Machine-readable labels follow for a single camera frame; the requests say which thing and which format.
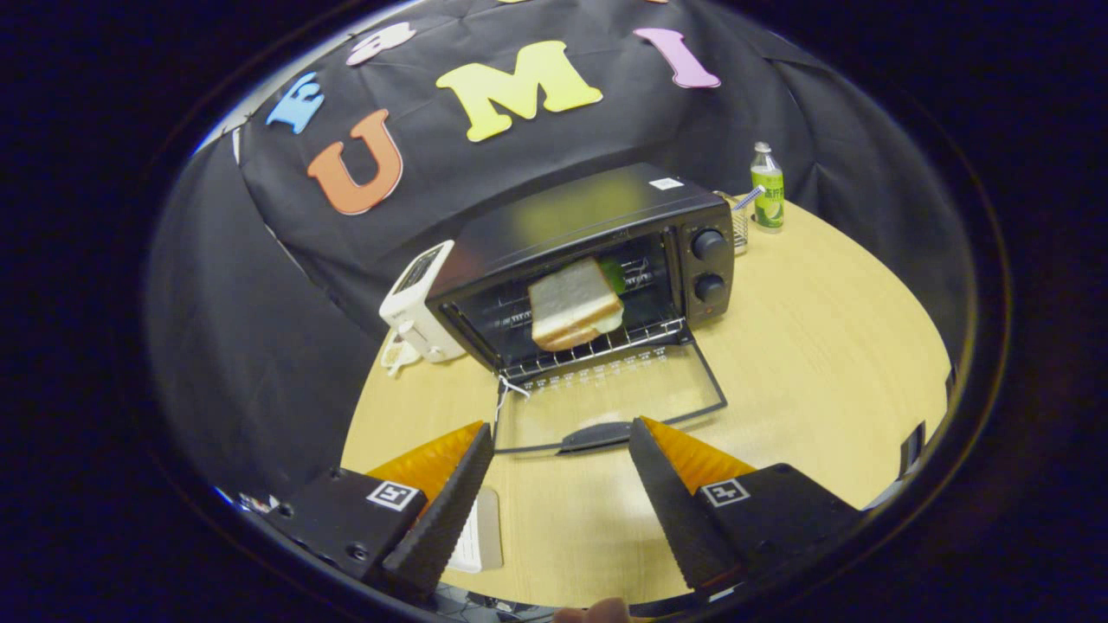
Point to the toast sandwich with lettuce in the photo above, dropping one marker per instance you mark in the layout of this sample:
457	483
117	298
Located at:
571	303

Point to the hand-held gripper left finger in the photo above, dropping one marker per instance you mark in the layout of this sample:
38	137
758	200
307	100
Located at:
446	510

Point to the white pop-up toaster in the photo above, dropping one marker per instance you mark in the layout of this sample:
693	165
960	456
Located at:
415	303

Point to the green label plastic bottle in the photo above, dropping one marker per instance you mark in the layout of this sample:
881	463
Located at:
768	195

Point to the white rectangular tray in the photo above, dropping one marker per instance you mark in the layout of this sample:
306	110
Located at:
486	528

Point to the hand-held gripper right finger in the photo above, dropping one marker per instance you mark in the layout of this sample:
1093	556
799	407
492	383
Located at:
675	510

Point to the black toaster oven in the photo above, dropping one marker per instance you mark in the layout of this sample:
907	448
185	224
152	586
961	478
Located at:
571	208

